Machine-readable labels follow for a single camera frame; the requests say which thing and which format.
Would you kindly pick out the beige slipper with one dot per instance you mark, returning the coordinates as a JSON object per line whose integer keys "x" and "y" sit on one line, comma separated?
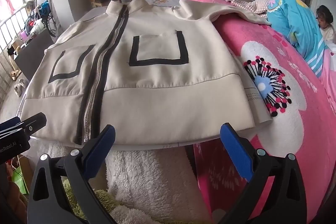
{"x": 19, "y": 88}

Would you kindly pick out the pink checked cloth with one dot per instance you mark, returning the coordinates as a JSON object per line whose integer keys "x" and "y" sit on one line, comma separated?
{"x": 252, "y": 3}

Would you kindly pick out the beige zip jacket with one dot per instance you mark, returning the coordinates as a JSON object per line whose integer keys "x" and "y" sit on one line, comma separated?
{"x": 157, "y": 98}

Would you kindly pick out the brown slipper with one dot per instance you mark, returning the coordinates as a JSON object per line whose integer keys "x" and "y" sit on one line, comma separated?
{"x": 15, "y": 75}

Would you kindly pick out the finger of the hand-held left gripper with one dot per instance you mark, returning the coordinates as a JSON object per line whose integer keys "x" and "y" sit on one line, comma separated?
{"x": 34, "y": 121}
{"x": 9, "y": 124}

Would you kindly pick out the green fluffy mat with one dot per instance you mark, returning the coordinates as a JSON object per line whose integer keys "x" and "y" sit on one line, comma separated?
{"x": 105, "y": 200}

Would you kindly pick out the dark cabinet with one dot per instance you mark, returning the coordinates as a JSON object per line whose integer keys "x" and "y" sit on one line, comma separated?
{"x": 34, "y": 50}

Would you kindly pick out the green bag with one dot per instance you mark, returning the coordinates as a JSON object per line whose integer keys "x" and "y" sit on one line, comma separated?
{"x": 22, "y": 176}

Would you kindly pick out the black bicycle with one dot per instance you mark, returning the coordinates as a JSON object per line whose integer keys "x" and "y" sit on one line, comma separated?
{"x": 51, "y": 22}

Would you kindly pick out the white fluffy blanket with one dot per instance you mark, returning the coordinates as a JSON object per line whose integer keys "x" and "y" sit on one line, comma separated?
{"x": 147, "y": 182}

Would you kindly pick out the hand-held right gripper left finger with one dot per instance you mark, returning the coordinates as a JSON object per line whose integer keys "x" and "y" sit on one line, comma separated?
{"x": 99, "y": 153}

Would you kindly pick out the metal railing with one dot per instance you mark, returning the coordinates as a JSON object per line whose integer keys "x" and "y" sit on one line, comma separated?
{"x": 8, "y": 37}

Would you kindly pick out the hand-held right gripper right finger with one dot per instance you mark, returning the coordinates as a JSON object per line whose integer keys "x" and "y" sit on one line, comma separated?
{"x": 236, "y": 153}

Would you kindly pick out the blue cartoon quilt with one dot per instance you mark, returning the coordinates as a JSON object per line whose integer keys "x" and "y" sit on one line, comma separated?
{"x": 296, "y": 24}

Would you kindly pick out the pink floral blanket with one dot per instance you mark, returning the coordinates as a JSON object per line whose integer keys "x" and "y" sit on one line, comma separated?
{"x": 302, "y": 134}

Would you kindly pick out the pink hanging cloth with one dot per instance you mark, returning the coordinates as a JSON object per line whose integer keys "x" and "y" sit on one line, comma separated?
{"x": 8, "y": 1}

